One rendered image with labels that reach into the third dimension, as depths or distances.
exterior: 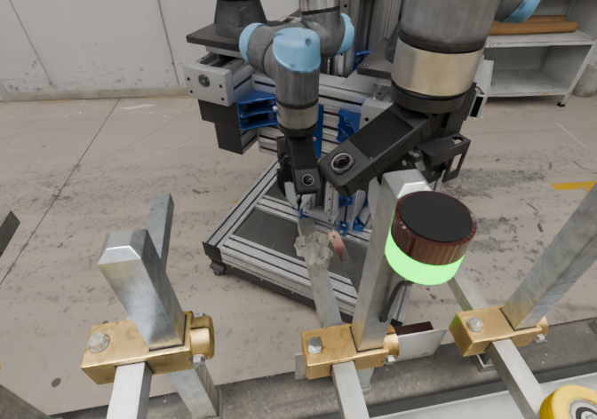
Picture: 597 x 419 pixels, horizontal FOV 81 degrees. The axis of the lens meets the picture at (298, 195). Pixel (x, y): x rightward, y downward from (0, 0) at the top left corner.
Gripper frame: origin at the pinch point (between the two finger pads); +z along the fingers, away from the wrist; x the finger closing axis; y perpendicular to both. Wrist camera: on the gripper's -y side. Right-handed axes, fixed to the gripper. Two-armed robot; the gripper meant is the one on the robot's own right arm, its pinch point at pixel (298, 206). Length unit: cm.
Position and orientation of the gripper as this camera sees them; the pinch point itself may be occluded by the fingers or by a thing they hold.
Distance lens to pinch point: 76.6
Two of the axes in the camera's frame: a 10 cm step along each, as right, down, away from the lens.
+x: -9.9, 1.1, -1.3
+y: -1.7, -6.6, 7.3
